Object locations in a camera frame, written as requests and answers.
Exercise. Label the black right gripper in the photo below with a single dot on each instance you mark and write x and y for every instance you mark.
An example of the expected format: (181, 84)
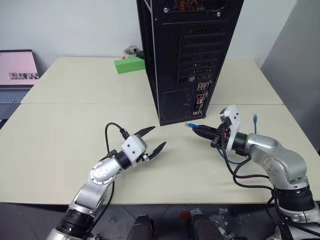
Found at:
(220, 140)

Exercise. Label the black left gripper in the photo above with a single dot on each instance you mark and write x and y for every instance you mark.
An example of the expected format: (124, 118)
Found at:
(143, 159)

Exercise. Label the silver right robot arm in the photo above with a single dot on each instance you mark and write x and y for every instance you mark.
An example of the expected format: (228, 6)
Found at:
(265, 146)

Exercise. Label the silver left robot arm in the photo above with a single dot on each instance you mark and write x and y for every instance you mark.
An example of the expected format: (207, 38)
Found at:
(102, 172)

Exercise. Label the black computer tower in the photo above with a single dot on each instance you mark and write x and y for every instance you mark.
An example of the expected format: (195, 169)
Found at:
(175, 50)

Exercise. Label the green rectangular block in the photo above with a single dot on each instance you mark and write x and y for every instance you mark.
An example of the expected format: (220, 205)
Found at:
(128, 65)

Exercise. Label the small black object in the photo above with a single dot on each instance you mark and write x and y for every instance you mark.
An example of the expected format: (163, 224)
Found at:
(140, 55)

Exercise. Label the dark rounded shape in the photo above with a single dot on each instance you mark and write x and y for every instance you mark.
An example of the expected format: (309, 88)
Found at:
(141, 227)

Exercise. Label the clear plastic bag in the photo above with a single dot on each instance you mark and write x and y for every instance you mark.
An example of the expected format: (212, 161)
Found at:
(221, 220)

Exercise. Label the white tape roll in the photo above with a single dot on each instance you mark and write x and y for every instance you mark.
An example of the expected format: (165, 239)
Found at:
(130, 51)

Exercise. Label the grey partition panel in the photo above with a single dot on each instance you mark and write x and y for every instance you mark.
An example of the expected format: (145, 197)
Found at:
(295, 62)

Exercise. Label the open grey laptop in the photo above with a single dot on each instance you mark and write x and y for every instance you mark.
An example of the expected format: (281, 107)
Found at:
(17, 65)

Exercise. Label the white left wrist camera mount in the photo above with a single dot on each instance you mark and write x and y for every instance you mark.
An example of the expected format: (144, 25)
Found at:
(132, 147)

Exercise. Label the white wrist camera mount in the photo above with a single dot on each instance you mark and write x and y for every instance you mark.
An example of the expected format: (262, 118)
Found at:
(132, 147)
(233, 117)

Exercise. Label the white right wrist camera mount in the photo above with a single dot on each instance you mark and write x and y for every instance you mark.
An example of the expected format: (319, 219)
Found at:
(233, 117)

